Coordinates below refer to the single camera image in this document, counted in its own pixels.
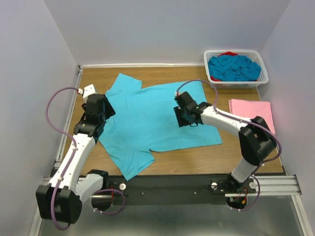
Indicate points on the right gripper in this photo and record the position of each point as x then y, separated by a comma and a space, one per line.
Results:
180, 122

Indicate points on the dark blue t shirt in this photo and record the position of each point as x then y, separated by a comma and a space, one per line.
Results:
233, 68

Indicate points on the light blue t shirt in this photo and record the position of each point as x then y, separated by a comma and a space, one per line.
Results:
145, 121

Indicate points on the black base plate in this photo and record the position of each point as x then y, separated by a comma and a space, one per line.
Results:
172, 190

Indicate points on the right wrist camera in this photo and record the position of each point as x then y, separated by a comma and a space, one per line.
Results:
184, 100

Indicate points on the folded pink t shirt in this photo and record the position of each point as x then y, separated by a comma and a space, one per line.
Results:
251, 109

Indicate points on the white plastic laundry basket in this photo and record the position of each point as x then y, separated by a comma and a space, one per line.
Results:
235, 69

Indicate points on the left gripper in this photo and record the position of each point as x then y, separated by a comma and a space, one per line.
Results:
110, 111

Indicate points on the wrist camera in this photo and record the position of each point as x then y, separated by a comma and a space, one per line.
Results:
86, 91
184, 100

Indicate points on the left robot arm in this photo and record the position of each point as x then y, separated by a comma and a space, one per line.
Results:
61, 200

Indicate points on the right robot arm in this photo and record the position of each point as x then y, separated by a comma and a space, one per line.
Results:
256, 141

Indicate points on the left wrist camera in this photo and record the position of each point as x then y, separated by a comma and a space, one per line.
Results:
86, 91

